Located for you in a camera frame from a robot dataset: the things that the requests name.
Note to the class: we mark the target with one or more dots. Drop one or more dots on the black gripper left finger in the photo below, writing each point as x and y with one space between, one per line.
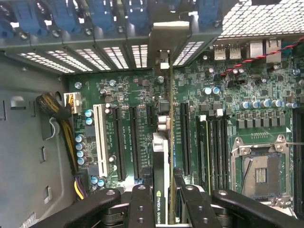
140 209

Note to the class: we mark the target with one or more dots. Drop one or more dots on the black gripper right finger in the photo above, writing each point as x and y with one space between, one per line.
194 209

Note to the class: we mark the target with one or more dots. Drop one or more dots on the green RAM stick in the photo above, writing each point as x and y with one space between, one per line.
203 152

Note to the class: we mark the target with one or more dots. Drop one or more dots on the CPU socket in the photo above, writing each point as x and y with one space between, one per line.
261 166

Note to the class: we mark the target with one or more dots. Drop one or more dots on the white expansion slot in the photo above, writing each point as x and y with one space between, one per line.
101 140

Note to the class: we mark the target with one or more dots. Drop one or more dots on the short black expansion slot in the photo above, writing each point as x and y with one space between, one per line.
150 115

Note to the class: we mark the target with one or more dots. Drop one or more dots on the green motherboard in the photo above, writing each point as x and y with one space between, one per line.
237 95

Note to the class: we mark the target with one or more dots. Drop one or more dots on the white power connector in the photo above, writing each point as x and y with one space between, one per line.
73 103

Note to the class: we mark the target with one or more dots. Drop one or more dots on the open black PC case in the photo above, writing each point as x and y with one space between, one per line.
23 142

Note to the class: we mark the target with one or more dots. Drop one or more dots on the silver rear port block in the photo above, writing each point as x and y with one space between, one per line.
256 50

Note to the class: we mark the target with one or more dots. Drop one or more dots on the blue slot bracket clip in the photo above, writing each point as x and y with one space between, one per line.
6 28
102 15
137 13
28 19
210 12
65 16

